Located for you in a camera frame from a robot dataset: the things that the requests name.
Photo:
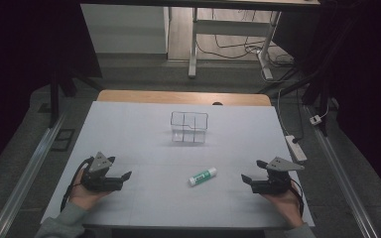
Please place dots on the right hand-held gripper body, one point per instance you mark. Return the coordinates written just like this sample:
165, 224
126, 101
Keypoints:
274, 185

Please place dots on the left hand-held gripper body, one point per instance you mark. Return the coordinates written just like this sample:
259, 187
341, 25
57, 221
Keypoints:
99, 180

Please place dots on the person's right hand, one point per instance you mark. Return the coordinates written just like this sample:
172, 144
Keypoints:
287, 203

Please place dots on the person's left hand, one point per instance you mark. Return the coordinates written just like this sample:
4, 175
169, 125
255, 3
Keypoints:
81, 195

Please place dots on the white power strip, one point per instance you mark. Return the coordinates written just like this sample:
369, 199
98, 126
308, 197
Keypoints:
296, 148

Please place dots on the green and white glue stick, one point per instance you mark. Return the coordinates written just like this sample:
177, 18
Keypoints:
202, 176

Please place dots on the white table sheet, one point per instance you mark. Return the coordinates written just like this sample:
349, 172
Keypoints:
165, 198

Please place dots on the small white plug adapter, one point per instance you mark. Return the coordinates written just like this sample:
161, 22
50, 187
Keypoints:
315, 119

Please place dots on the clear plastic organizer box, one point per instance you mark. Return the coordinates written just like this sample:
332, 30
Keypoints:
189, 127

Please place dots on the black metal stand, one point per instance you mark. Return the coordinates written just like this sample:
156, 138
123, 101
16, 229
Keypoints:
320, 89
54, 92

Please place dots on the black floor frame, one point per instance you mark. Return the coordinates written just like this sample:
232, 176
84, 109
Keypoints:
63, 140

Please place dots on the aluminium rail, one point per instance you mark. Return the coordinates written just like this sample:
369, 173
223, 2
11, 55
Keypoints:
344, 178
26, 172

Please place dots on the white desk frame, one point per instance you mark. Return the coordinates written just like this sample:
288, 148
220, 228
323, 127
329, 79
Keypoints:
228, 27

